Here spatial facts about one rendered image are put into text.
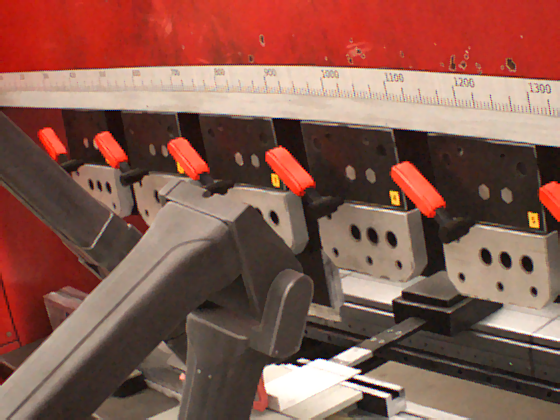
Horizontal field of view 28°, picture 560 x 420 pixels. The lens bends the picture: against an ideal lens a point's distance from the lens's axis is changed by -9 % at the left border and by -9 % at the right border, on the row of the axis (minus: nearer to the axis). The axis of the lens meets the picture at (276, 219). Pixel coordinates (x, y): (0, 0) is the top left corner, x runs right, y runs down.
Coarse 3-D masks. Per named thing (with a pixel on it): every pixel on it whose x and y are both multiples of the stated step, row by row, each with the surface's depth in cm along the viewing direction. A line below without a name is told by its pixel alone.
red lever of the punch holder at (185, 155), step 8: (168, 144) 146; (176, 144) 146; (184, 144) 146; (176, 152) 145; (184, 152) 145; (192, 152) 145; (176, 160) 146; (184, 160) 145; (192, 160) 144; (200, 160) 145; (184, 168) 145; (192, 168) 144; (200, 168) 144; (192, 176) 144; (200, 176) 144; (208, 176) 144; (208, 184) 143; (216, 184) 143; (224, 184) 143; (232, 184) 144; (216, 192) 142; (224, 192) 143
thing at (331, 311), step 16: (304, 256) 144; (320, 256) 141; (304, 272) 145; (320, 272) 142; (336, 272) 142; (320, 288) 143; (336, 288) 143; (320, 304) 144; (336, 304) 143; (336, 320) 144
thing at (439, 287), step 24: (408, 288) 163; (432, 288) 161; (456, 288) 159; (408, 312) 161; (432, 312) 157; (456, 312) 155; (480, 312) 158; (384, 336) 156; (408, 336) 156; (336, 360) 152; (360, 360) 151
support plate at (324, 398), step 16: (272, 368) 155; (320, 400) 142; (336, 400) 141; (352, 400) 141; (160, 416) 145; (176, 416) 145; (256, 416) 141; (272, 416) 140; (304, 416) 138; (320, 416) 138
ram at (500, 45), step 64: (0, 0) 186; (64, 0) 167; (128, 0) 152; (192, 0) 140; (256, 0) 129; (320, 0) 121; (384, 0) 113; (448, 0) 105; (512, 0) 99; (0, 64) 194; (64, 64) 173; (128, 64) 157; (192, 64) 144; (256, 64) 134; (320, 64) 124; (384, 64) 116; (448, 64) 109; (512, 64) 102; (448, 128) 112; (512, 128) 105
